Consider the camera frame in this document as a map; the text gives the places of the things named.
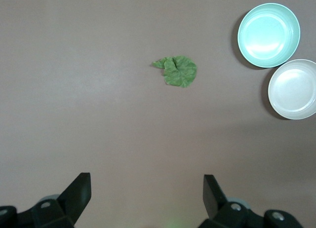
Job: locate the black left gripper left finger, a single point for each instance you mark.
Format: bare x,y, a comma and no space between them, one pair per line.
72,201

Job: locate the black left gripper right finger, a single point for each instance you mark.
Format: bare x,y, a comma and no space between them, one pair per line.
216,204

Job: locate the green lettuce leaf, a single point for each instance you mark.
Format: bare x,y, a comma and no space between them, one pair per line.
180,72

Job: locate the beige plate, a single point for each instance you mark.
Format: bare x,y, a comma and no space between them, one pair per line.
291,89

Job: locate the pale green plate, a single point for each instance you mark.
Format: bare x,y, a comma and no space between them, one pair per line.
266,33

